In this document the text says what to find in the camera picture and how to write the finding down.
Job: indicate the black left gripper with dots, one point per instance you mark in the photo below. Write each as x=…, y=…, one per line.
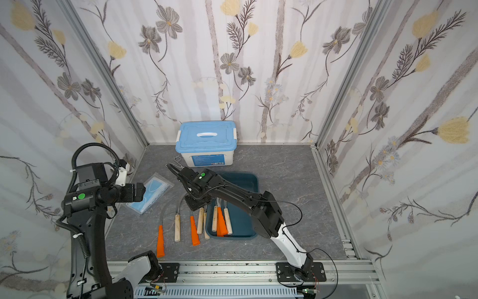
x=138, y=192

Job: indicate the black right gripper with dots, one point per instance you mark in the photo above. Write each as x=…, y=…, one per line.
x=185, y=175

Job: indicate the wooden handle sickle group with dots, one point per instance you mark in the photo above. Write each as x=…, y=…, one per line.
x=215, y=219

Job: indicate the orange handle sickle group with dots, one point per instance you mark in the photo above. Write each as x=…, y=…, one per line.
x=220, y=225

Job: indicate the thin orange handle sickle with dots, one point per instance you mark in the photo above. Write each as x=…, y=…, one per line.
x=221, y=213

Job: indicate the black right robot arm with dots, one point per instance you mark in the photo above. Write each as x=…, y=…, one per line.
x=266, y=216

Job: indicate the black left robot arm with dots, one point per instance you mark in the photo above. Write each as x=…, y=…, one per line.
x=84, y=216

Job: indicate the white storage box blue lid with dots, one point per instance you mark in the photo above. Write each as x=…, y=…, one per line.
x=207, y=143

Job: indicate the teal plastic storage bin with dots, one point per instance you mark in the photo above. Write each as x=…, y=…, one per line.
x=240, y=220

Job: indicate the bagged blue face masks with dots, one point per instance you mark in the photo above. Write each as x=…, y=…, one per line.
x=156, y=187

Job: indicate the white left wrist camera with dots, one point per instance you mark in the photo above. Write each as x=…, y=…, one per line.
x=124, y=168

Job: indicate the orange handle sickle far left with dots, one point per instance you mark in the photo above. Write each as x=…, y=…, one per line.
x=160, y=251

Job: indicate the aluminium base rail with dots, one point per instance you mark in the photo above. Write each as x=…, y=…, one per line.
x=222, y=263

